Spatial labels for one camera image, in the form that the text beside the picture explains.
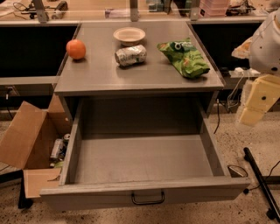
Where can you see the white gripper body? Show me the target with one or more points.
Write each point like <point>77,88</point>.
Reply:
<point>264,48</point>

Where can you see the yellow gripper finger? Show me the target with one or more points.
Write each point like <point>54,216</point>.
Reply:
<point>257,98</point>

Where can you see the green rice chip bag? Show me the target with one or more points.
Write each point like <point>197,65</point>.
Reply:
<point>185,57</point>

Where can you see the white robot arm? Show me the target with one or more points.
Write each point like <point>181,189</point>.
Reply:
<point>262,50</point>

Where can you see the open grey top drawer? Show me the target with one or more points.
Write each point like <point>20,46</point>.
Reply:
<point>105,164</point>

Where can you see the white power strip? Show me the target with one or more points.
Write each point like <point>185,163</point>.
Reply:
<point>239,72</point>

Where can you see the pink plastic bin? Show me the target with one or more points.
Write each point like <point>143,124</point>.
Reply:
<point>213,8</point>

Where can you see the crushed silver can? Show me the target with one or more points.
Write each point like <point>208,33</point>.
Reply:
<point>129,56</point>

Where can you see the beige paper bowl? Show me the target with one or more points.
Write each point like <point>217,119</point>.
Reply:
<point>129,36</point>

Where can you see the black stand leg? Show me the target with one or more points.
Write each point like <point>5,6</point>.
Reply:
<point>264,182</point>

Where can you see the orange fruit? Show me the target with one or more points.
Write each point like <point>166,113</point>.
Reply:
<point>76,49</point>

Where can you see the items inside cardboard box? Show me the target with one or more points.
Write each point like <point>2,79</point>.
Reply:
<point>59,151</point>

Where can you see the brown cardboard box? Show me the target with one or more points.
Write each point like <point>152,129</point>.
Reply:
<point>28,144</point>

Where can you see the black drawer handle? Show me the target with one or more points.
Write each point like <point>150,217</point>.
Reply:
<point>141,199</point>

